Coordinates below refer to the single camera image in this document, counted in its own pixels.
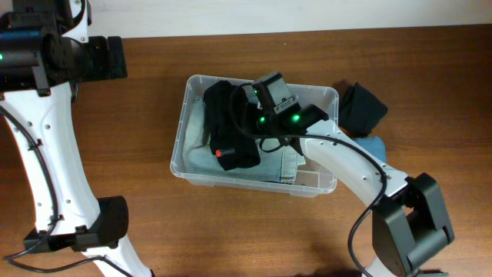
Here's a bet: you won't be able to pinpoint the dark green cloth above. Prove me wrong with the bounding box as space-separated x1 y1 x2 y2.
338 82 388 137

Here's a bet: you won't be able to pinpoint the blue cloth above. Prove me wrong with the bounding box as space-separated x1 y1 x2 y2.
352 136 387 163

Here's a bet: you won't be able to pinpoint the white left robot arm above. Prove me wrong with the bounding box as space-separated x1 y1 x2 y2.
1 0 152 276

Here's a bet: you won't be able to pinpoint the clear plastic storage bin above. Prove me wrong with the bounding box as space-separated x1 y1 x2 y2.
170 75 339 197

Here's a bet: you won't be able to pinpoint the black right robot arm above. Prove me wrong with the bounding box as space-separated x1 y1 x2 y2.
249 72 454 276

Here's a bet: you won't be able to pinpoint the light blue jeans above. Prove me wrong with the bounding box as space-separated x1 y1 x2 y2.
183 96 306 184

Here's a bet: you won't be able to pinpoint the black garment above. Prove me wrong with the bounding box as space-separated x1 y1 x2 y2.
204 80 261 171

